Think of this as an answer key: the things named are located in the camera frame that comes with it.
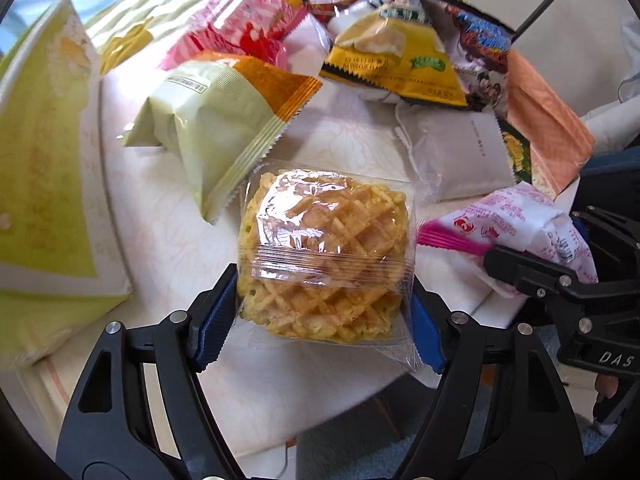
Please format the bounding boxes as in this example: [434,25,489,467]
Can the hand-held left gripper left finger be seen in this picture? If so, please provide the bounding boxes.
[55,262,251,480]

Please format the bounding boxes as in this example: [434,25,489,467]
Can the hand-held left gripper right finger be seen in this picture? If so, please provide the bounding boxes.
[400,280,586,480]

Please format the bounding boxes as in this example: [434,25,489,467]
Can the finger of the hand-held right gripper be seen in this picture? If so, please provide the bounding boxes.
[570,206,640,281]
[482,245,640,356]

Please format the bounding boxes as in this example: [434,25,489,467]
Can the pink and white snack packet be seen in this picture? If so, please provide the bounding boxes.
[416,182,599,306]

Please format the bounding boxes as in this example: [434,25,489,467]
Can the clear waffle snack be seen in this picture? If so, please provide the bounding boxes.
[232,160,443,373]

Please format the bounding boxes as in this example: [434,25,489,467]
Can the person's right hand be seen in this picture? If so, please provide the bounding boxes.
[594,373,622,400]

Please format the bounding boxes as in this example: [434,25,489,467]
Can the dark blue cloth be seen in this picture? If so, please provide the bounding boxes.
[580,150,640,213]

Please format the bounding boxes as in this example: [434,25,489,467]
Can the white garment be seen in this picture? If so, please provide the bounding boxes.
[582,102,640,157]

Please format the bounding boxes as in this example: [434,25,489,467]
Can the dark green snack packet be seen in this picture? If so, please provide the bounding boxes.
[500,120,533,186]

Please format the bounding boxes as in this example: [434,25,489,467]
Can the peach floral cloth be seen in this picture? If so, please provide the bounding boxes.
[505,49,597,201]

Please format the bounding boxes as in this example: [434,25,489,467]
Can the light green orange snack packet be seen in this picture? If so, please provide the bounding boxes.
[117,50,325,226]

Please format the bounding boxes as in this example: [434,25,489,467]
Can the white mesh cloth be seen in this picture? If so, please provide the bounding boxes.
[617,15,640,106]

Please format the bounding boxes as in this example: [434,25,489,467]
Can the cartoon print snack packet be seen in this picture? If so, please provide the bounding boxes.
[420,0,518,113]

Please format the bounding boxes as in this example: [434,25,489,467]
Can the yellow green printed bag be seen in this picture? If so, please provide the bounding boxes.
[0,0,133,366]

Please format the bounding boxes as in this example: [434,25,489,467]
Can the yellow triangular snack packet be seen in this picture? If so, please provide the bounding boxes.
[319,0,471,111]

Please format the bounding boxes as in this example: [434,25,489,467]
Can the flower-striped pillow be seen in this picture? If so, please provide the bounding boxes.
[10,0,321,76]

